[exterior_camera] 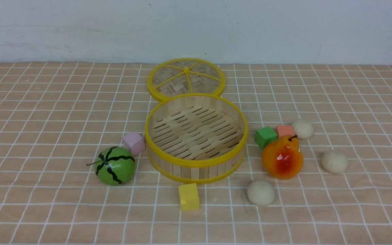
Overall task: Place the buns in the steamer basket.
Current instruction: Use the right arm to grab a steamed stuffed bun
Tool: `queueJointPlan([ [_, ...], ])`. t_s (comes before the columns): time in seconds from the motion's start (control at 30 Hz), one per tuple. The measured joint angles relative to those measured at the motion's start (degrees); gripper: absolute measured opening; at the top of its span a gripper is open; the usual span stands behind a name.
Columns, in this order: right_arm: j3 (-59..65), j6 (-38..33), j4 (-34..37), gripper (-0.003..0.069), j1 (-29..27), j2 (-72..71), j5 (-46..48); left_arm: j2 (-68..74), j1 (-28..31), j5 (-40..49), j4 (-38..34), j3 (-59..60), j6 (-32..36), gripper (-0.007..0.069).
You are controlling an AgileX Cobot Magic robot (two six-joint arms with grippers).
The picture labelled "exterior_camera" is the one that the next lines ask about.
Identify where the white bun front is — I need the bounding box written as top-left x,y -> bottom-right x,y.
246,180 -> 275,206

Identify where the white bun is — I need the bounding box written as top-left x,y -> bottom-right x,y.
291,119 -> 314,140
246,180 -> 275,206
321,150 -> 348,174

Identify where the yellow bamboo steamer tray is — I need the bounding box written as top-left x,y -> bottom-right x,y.
145,93 -> 249,184

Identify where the yellow bamboo steamer lid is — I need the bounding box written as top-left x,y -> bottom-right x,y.
147,58 -> 226,102

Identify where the pink wooden cube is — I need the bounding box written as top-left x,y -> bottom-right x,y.
122,132 -> 146,156

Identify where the green wooden cube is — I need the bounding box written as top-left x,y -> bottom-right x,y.
254,127 -> 278,149

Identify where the yellow wooden cube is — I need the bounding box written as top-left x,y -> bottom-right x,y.
178,183 -> 200,211

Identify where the salmon wooden cube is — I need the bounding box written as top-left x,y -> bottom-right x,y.
276,125 -> 295,138

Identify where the green toy watermelon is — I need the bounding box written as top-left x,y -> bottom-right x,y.
86,146 -> 136,185

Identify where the orange toy pear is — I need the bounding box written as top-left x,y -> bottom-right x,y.
262,135 -> 304,180

